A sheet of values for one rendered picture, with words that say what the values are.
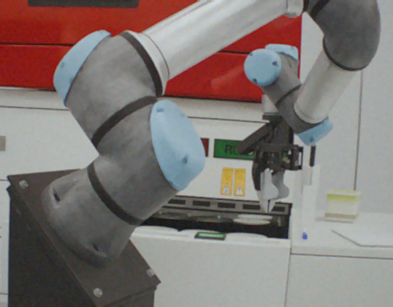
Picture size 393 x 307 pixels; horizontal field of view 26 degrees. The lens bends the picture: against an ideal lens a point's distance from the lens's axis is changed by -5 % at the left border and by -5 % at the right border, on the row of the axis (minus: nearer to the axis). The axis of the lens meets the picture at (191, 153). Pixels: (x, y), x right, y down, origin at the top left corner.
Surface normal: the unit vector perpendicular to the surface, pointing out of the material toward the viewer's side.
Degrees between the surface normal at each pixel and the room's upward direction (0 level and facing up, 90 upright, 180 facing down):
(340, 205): 90
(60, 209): 66
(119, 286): 47
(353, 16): 109
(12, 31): 90
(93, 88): 82
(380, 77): 90
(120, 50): 54
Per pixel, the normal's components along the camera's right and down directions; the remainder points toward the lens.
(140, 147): -0.36, -0.12
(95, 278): 0.73, -0.62
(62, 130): -0.11, 0.04
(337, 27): -0.42, 0.57
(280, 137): -0.78, -0.02
